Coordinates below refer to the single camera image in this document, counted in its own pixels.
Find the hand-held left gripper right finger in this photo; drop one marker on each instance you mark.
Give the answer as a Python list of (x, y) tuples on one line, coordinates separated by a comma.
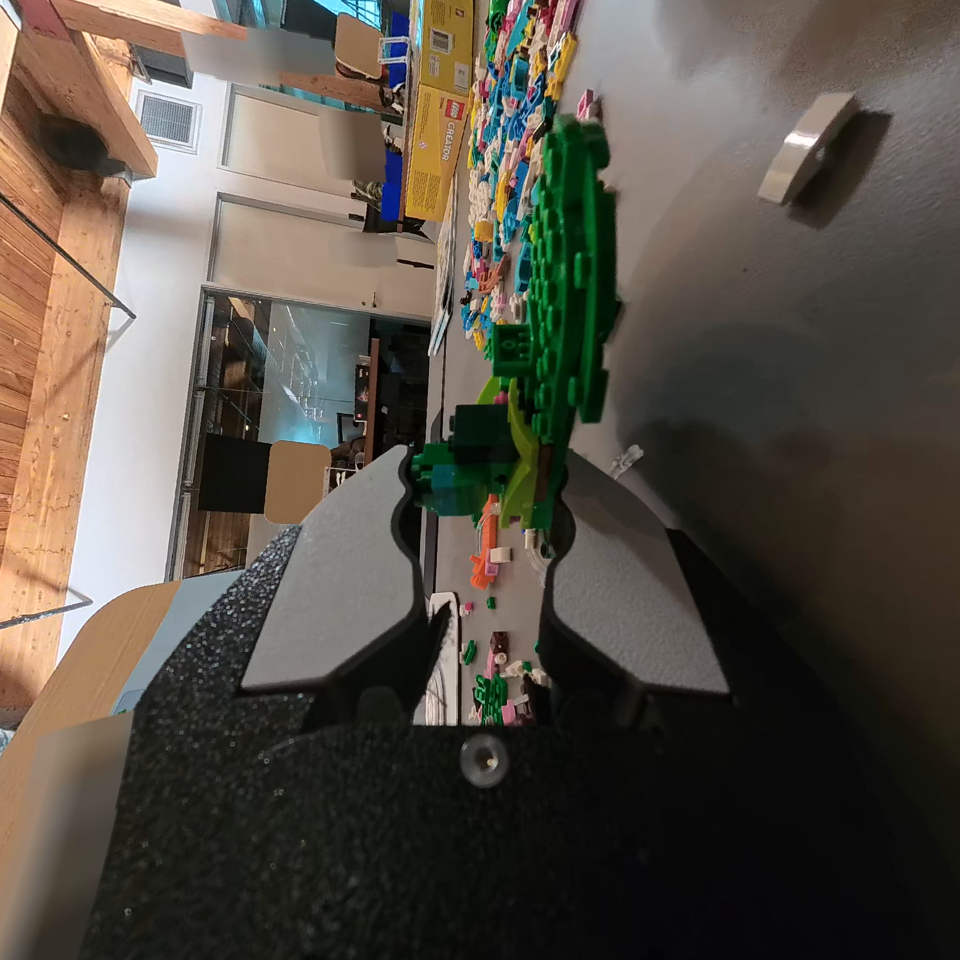
[(637, 607)]

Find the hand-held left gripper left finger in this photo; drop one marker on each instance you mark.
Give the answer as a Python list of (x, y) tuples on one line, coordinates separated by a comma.
[(337, 585)]

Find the green lego build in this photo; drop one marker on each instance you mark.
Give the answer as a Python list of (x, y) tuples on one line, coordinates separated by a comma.
[(570, 300)]

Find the white lego arch brick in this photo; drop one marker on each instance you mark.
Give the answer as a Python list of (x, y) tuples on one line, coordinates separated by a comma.
[(500, 555)]

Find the clear curved lego rod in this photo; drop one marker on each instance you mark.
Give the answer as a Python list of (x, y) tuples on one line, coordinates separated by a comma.
[(626, 459)]

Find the scattered small lego pieces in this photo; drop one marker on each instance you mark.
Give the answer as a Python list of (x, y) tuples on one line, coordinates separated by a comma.
[(495, 690)]

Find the pile of pastel lego pieces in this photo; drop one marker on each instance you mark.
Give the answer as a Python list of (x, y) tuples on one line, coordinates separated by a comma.
[(510, 150)]

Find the orange brick separator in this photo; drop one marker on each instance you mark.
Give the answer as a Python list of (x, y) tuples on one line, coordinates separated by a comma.
[(486, 570)]

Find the black panel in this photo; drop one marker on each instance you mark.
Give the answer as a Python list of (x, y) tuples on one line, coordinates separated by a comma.
[(232, 472)]

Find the instruction booklet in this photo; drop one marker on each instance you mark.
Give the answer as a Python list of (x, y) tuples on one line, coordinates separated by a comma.
[(444, 300)]

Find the yellow cardboard box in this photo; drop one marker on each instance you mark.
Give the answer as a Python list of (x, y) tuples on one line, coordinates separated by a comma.
[(439, 150)]

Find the black ceiling fixture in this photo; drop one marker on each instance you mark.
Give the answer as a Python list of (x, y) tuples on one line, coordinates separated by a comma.
[(82, 146)]

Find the wooden ceiling beam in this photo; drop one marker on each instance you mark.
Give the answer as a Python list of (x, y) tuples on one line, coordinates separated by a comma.
[(112, 105)]

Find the glass window wall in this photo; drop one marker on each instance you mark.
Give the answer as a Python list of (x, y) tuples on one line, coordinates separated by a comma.
[(300, 360)]

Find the wall vent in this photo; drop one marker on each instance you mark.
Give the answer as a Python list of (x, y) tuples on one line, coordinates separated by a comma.
[(169, 120)]

